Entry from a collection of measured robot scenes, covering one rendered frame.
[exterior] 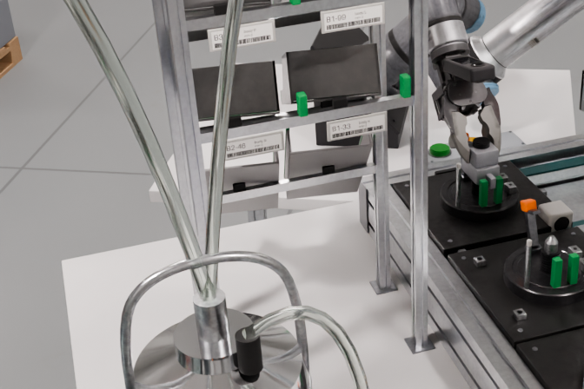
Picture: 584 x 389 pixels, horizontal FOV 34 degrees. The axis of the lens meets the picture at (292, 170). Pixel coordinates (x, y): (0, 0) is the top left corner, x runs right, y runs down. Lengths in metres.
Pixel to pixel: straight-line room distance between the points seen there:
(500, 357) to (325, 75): 0.47
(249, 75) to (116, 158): 2.83
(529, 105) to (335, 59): 1.08
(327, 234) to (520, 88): 0.80
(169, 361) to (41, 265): 2.82
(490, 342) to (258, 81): 0.52
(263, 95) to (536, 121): 1.09
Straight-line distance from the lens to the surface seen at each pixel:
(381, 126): 1.37
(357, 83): 1.39
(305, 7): 1.27
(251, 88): 1.35
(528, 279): 1.53
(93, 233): 3.66
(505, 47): 2.12
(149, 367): 0.75
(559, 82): 2.53
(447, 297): 1.56
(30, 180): 4.11
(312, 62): 1.38
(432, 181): 1.84
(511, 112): 2.36
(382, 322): 1.67
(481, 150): 1.71
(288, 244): 1.87
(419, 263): 1.51
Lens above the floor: 1.89
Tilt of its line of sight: 29 degrees down
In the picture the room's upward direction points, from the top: 4 degrees counter-clockwise
